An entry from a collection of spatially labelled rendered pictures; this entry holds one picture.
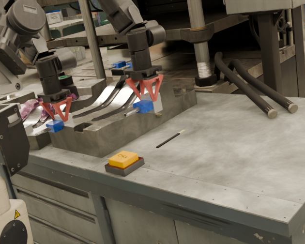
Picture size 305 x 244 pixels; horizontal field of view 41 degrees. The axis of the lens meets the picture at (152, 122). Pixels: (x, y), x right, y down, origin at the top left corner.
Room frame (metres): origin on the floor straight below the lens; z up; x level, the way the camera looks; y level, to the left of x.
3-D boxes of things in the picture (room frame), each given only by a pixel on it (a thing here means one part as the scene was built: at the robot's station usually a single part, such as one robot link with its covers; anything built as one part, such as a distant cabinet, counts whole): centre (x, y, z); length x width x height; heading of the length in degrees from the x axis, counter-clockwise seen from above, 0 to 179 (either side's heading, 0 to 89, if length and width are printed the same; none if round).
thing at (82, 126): (1.24, 0.22, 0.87); 0.05 x 0.05 x 0.04; 45
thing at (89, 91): (1.63, 0.40, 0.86); 0.50 x 0.26 x 0.11; 152
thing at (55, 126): (1.28, 0.32, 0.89); 0.13 x 0.05 x 0.05; 134
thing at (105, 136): (1.43, 0.09, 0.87); 0.50 x 0.26 x 0.14; 135
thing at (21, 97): (1.99, 0.67, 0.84); 0.20 x 0.15 x 0.07; 135
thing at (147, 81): (1.18, -0.01, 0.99); 0.07 x 0.07 x 0.09; 44
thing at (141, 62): (1.19, 0.00, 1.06); 0.10 x 0.07 x 0.07; 44
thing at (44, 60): (1.31, 0.29, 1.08); 0.07 x 0.06 x 0.07; 129
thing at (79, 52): (6.96, 1.17, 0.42); 0.60 x 0.42 x 0.33; 41
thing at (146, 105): (1.16, 0.03, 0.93); 0.13 x 0.05 x 0.05; 135
